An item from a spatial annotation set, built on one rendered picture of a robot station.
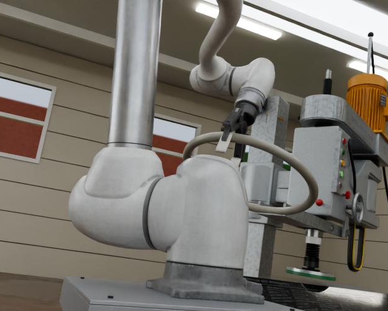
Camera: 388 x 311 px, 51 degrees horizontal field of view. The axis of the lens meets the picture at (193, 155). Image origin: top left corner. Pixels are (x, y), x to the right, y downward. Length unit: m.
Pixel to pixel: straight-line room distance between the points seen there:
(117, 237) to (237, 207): 0.26
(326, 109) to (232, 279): 1.36
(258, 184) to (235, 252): 1.98
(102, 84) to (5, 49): 1.78
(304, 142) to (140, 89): 1.25
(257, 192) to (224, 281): 2.00
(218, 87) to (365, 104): 1.49
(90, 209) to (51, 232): 6.81
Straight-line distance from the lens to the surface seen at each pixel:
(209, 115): 8.64
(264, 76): 1.38
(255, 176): 2.77
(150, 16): 0.97
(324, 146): 1.99
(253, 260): 2.79
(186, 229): 0.77
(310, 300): 1.87
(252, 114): 1.30
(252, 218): 2.76
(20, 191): 7.68
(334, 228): 2.11
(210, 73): 1.38
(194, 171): 0.80
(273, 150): 1.25
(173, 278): 0.79
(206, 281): 0.76
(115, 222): 0.85
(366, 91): 2.77
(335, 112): 2.04
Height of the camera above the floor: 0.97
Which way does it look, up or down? 12 degrees up
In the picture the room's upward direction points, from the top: 9 degrees clockwise
